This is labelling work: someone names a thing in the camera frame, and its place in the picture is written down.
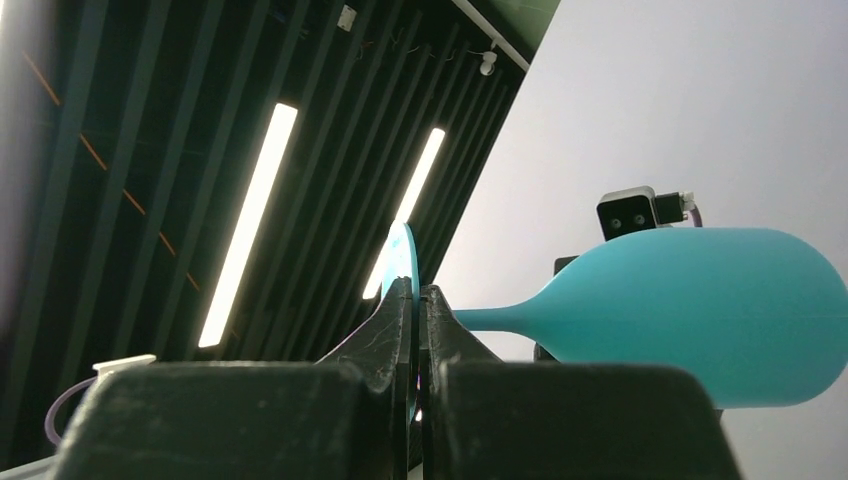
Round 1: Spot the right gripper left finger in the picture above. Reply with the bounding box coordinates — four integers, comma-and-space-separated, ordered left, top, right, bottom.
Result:
49, 278, 414, 479

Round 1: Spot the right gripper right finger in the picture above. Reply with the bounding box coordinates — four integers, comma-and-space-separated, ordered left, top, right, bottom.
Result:
419, 286, 741, 479

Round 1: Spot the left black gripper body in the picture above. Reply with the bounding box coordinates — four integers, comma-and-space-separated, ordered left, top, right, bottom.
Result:
533, 254, 581, 364

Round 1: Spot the cyan wine glass back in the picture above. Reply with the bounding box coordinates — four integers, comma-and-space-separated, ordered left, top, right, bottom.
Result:
380, 221, 848, 425

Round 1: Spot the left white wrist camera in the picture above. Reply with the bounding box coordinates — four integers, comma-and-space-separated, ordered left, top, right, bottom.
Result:
595, 185, 703, 241

